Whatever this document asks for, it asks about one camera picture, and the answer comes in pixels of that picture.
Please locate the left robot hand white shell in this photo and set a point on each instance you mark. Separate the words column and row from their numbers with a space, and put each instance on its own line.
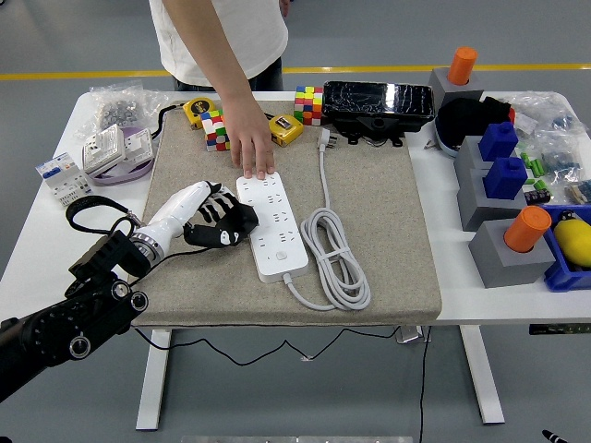
column 180, row 207

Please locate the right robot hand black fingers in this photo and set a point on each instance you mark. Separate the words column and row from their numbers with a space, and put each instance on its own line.
column 551, row 437

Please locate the person's right hand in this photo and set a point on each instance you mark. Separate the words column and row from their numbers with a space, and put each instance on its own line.
column 251, row 143

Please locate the black power adapter plug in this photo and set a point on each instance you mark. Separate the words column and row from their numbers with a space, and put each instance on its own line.
column 247, row 217

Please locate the white power strip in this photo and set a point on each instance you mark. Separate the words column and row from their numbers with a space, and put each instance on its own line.
column 277, row 240

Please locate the person's right forearm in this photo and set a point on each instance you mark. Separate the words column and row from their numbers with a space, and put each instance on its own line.
column 217, row 60

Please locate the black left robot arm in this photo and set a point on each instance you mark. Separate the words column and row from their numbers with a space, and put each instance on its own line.
column 69, row 323

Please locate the yellow tape measure square label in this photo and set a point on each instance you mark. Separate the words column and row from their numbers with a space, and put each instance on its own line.
column 282, row 129

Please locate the yellow tape measure round label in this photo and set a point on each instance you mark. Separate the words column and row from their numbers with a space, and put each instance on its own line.
column 197, row 108

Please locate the tall colourful puzzle cube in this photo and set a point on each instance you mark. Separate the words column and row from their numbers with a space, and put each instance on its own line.
column 308, row 106

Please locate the purple tape roll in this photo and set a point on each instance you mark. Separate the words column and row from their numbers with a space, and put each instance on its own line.
column 115, row 177

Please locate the grey-brown fabric mat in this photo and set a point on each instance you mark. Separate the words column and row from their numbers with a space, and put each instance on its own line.
column 194, row 286

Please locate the white table leg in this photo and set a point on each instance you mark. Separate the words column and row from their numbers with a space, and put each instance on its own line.
column 152, row 383
column 485, row 378

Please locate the person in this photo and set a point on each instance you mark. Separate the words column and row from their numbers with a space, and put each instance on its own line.
column 258, row 37

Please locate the black table control panel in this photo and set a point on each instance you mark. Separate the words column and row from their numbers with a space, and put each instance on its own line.
column 558, row 329

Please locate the clear bag of metal nuts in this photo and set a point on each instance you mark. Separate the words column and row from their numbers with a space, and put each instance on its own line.
column 117, row 111

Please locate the white blue circuit breaker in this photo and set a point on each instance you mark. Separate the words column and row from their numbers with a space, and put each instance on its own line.
column 57, row 177

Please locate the blue plastic bin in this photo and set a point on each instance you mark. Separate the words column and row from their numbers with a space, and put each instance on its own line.
column 563, row 279

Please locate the grey block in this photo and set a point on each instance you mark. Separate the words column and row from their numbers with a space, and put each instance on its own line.
column 503, row 272
column 443, row 90
column 480, row 210
column 466, row 161

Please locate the small metal clip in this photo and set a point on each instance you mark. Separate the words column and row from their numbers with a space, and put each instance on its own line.
column 430, row 145

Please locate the white blue round device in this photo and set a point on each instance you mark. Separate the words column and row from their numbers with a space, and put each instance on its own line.
column 444, row 145

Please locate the yellow toy fruit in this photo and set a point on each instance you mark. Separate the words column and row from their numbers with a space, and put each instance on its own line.
column 575, row 240

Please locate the orange cylinder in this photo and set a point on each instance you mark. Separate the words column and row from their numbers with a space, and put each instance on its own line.
column 462, row 64
column 526, row 228

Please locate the black cap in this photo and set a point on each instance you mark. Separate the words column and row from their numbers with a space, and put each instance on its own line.
column 466, row 117

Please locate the small black block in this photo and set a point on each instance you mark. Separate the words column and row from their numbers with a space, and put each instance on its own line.
column 537, row 196

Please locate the blue block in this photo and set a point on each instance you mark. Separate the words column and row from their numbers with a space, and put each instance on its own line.
column 505, row 177
column 498, row 140

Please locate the clear bag of connectors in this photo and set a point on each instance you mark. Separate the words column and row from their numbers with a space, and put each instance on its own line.
column 581, row 191

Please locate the red block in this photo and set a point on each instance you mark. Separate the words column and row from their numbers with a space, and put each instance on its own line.
column 511, row 115

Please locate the clear bag of blue parts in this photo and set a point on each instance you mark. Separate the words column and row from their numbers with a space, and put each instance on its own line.
column 561, row 159

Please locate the clear bag of small parts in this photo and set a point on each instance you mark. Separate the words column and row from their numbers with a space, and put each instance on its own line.
column 549, row 108

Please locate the white switch plate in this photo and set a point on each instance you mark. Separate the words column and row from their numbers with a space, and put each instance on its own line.
column 138, row 145

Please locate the white wall socket panel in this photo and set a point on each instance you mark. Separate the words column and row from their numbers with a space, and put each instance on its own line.
column 104, row 147

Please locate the metal bracket under table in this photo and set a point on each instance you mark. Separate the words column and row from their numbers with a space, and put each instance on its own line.
column 411, row 334

